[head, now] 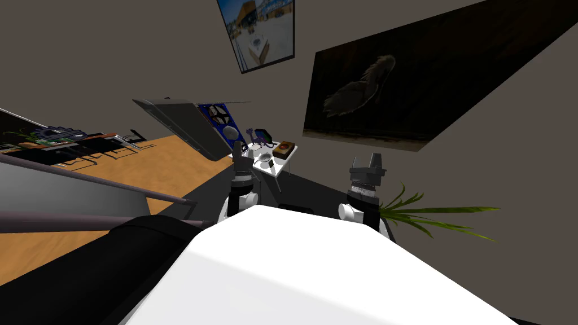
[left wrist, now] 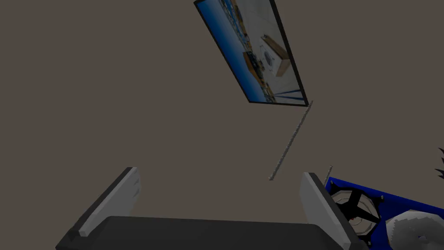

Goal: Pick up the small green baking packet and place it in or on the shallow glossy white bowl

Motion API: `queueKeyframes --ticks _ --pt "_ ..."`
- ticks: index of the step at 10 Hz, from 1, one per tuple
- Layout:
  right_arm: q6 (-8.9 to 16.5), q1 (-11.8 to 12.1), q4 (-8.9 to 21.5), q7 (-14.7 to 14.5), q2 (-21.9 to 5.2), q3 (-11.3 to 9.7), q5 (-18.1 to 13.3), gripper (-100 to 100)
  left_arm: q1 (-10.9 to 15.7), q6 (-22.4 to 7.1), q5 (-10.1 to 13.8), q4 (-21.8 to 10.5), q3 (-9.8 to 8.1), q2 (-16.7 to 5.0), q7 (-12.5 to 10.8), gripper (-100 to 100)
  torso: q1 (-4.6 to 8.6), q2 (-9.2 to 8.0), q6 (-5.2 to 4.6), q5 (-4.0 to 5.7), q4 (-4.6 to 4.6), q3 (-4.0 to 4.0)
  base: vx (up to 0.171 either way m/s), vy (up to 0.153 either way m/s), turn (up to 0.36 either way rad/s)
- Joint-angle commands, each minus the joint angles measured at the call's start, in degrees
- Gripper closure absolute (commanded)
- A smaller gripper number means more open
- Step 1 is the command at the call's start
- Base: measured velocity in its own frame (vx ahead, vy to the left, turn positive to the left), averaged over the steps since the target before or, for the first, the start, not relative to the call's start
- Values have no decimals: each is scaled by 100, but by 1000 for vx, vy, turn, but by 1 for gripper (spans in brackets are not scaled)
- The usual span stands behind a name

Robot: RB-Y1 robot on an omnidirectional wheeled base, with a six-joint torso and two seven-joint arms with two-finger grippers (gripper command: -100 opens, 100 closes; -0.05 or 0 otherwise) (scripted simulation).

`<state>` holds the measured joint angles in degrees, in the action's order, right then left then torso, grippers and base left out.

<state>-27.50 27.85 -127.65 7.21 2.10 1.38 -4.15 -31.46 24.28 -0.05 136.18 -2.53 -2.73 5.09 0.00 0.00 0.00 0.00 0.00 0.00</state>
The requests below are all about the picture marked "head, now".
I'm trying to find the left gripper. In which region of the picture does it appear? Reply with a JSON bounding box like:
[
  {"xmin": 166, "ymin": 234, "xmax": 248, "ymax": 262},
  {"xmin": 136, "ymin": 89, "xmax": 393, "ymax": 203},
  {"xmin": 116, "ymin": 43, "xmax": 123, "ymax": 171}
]
[{"xmin": 232, "ymin": 140, "xmax": 255, "ymax": 176}]

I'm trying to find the blue sky wall picture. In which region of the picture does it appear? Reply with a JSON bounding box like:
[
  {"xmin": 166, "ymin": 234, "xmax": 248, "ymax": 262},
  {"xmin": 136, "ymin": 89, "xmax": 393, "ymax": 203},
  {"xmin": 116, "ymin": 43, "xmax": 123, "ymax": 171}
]
[{"xmin": 216, "ymin": 0, "xmax": 296, "ymax": 75}]

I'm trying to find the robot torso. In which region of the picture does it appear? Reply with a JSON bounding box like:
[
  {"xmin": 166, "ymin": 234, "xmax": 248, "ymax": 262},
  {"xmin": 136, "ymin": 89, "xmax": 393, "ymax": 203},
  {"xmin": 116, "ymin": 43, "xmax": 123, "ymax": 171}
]
[{"xmin": 118, "ymin": 203, "xmax": 521, "ymax": 325}]

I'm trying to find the green houseplant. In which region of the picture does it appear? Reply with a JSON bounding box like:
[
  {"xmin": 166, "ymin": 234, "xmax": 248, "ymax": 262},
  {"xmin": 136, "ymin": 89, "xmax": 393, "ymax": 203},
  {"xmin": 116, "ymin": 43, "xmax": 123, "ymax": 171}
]
[{"xmin": 378, "ymin": 182, "xmax": 501, "ymax": 243}]

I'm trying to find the dark bird wall picture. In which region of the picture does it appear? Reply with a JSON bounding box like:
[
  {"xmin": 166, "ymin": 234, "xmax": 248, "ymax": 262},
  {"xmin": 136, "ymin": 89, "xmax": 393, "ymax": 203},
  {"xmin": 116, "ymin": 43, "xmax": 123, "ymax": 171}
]
[{"xmin": 302, "ymin": 0, "xmax": 578, "ymax": 153}]

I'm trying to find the grey slanted panel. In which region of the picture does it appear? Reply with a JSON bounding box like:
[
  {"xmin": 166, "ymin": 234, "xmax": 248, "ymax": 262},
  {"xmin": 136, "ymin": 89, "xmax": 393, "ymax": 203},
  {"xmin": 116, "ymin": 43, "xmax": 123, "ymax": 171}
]
[{"xmin": 132, "ymin": 98, "xmax": 252, "ymax": 162}]

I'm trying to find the purple dinosaur figure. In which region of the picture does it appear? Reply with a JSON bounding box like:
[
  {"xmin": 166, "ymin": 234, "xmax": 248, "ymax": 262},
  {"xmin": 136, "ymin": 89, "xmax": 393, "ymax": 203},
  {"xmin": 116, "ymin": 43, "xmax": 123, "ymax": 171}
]
[{"xmin": 246, "ymin": 128, "xmax": 274, "ymax": 150}]

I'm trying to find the dark dining table with chairs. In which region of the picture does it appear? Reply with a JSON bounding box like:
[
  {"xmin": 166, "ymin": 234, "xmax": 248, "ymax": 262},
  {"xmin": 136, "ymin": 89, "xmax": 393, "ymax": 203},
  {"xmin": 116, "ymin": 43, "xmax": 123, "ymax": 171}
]
[{"xmin": 0, "ymin": 108, "xmax": 156, "ymax": 172}]

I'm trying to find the brown box with red disc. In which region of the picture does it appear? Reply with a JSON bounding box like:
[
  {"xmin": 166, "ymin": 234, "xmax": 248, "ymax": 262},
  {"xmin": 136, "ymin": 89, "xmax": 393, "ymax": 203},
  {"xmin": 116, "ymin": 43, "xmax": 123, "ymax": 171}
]
[{"xmin": 272, "ymin": 140, "xmax": 296, "ymax": 160}]

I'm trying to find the small white table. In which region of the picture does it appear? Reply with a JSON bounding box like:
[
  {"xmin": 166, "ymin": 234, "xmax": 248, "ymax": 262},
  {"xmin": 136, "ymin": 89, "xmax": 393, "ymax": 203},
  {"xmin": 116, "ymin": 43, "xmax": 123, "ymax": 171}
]
[{"xmin": 229, "ymin": 140, "xmax": 299, "ymax": 194}]

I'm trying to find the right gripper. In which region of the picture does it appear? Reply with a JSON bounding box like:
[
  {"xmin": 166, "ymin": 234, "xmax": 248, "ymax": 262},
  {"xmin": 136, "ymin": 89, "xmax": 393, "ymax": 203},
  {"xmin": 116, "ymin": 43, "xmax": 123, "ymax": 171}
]
[{"xmin": 349, "ymin": 152, "xmax": 387, "ymax": 186}]

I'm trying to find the blue poster with black star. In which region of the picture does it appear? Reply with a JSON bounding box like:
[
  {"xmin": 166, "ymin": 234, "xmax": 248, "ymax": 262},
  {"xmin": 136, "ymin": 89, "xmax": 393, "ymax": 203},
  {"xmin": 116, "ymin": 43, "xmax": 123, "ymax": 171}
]
[{"xmin": 197, "ymin": 103, "xmax": 238, "ymax": 155}]

